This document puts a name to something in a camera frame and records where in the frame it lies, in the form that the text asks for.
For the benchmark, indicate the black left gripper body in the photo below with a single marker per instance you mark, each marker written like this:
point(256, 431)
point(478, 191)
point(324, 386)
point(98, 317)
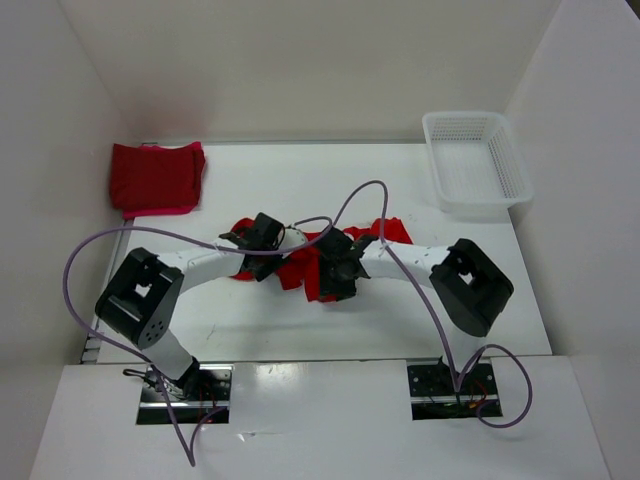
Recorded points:
point(267, 264)

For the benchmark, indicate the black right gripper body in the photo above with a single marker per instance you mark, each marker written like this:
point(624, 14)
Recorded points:
point(332, 280)

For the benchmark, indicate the bright red t shirt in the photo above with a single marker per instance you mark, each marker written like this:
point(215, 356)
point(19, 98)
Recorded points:
point(301, 267)

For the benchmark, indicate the pink red t shirt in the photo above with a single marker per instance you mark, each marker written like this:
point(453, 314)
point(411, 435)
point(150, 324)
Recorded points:
point(160, 212)

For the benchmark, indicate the dark red t shirt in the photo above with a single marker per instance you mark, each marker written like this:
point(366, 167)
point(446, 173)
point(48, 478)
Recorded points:
point(155, 175)

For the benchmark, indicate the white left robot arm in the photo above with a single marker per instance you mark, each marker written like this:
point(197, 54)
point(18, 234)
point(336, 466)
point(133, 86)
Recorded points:
point(140, 299)

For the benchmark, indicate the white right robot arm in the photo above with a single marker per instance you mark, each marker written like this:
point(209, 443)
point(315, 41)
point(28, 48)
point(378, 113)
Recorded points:
point(471, 288)

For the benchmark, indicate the white plastic laundry basket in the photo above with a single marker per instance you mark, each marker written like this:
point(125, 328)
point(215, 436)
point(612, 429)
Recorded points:
point(477, 166)

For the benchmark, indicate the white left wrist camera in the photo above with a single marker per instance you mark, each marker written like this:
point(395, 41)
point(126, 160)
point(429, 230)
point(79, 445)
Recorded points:
point(293, 239)

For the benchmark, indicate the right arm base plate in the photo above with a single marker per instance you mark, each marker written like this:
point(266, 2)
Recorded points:
point(432, 394)

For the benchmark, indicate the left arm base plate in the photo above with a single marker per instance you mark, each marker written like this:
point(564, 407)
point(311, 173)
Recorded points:
point(208, 400)

